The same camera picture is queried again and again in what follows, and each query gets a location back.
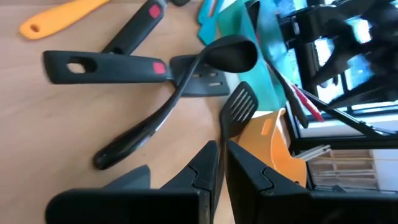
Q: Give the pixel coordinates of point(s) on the red slotted spoon steel shaft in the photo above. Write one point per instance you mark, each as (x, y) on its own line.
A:
(308, 104)

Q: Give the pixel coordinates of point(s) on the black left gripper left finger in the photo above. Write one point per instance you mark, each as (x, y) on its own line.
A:
(130, 207)

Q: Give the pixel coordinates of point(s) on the yellow silicone spatula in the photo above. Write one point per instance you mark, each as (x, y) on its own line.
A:
(56, 18)

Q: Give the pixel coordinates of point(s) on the orange plastic bin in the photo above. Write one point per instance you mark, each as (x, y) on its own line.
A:
(280, 155)

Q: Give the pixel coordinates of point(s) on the teal plastic tray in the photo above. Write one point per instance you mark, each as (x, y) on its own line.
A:
(262, 88)

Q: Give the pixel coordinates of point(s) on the wooden crate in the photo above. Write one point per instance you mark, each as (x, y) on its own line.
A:
(342, 168)

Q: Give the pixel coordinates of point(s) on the thin black slotted spatula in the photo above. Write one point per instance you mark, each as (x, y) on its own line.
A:
(237, 109)

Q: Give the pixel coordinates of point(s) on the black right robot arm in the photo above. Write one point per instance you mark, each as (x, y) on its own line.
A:
(342, 37)

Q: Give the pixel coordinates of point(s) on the short teal scraper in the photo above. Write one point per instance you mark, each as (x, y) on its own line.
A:
(206, 28)

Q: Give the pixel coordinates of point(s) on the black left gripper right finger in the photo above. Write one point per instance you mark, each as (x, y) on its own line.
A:
(295, 208)

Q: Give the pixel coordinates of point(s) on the small black ladle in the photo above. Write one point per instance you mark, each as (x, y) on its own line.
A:
(233, 56)

